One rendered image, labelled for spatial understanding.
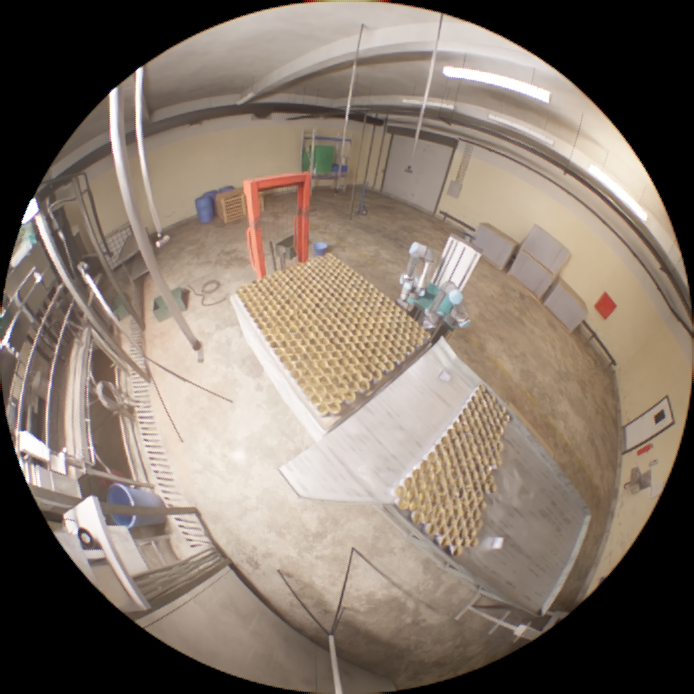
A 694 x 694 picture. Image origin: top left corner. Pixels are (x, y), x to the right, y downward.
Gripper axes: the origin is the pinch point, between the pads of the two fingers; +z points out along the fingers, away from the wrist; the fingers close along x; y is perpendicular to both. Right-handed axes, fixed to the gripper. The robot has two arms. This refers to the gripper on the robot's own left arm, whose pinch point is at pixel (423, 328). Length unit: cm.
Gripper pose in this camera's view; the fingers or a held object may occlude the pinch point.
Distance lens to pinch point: 184.9
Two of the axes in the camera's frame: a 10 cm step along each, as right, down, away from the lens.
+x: -6.3, -6.8, 3.7
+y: -1.4, 5.7, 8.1
